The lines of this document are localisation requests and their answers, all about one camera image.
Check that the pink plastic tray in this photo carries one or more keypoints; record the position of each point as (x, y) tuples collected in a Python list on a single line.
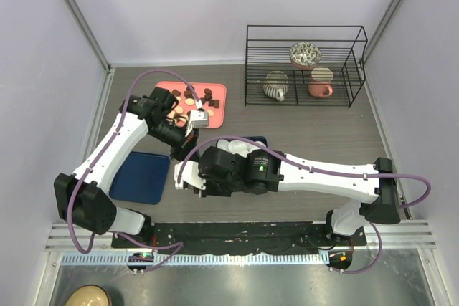
[(211, 95)]

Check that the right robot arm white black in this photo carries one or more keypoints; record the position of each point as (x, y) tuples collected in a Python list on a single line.
[(370, 189)]

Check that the patterned ceramic bowl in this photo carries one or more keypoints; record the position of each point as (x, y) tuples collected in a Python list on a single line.
[(305, 55)]

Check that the black wire rack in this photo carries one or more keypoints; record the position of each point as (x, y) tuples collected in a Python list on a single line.
[(267, 49)]

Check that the white paper cupcake liner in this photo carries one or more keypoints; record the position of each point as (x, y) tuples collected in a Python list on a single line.
[(241, 148), (222, 144)]

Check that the pink mug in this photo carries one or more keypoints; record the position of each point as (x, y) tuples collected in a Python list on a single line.
[(320, 82)]

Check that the dark blue box lid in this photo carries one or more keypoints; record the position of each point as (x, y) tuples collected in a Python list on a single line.
[(141, 178)]

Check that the dark blue box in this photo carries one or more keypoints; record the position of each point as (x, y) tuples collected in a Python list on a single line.
[(258, 139)]

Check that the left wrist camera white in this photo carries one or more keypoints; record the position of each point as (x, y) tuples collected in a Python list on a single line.
[(197, 119)]

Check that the white cable chain strip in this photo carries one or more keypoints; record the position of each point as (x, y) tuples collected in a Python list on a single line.
[(179, 260)]

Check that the striped grey mug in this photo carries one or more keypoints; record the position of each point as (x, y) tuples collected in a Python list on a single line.
[(276, 85)]

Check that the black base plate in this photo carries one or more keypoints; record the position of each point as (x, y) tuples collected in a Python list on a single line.
[(244, 238)]

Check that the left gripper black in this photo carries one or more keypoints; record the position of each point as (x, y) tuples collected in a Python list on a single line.
[(185, 144)]

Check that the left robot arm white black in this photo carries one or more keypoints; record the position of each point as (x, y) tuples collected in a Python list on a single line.
[(83, 196)]

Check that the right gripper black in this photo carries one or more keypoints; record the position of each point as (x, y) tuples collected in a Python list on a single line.
[(209, 190)]

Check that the beige bowl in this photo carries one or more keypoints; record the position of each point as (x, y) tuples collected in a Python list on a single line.
[(89, 295)]

